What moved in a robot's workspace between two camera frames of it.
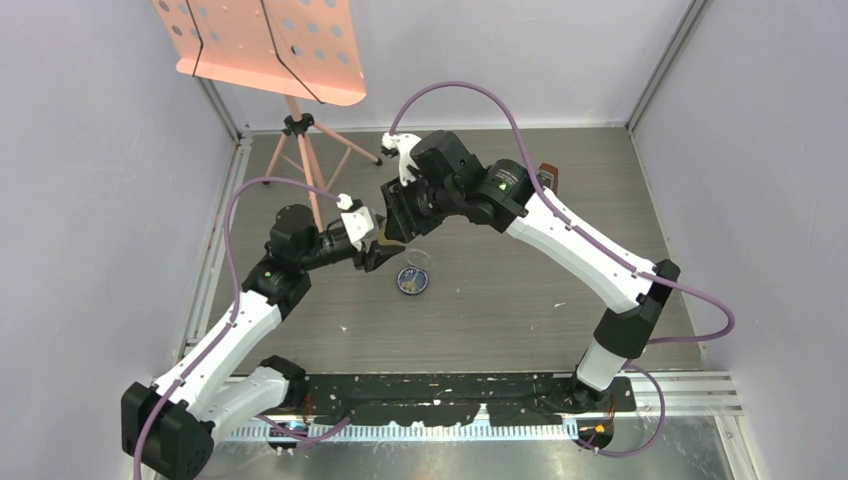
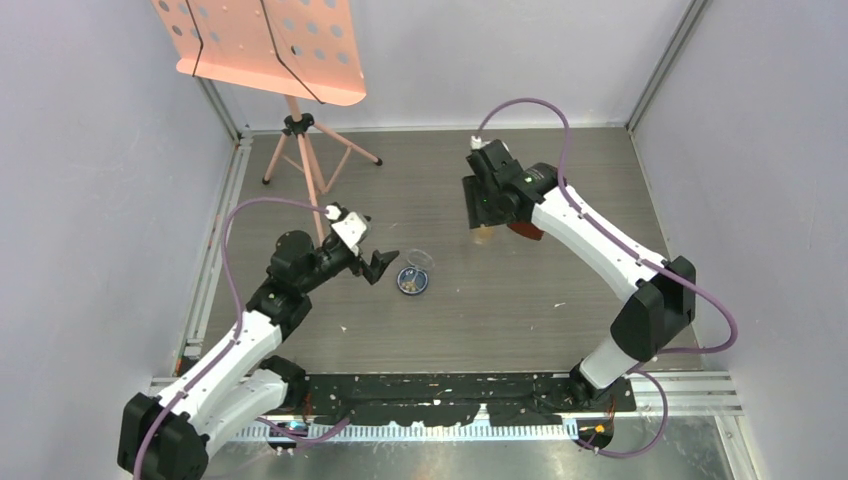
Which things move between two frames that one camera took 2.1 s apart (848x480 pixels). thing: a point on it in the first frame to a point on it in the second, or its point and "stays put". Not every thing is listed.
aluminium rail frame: (195, 343) stays put
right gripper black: (403, 223) to (474, 213)
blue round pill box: (413, 279) stays put
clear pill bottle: (382, 236) to (483, 234)
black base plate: (504, 398) stays put
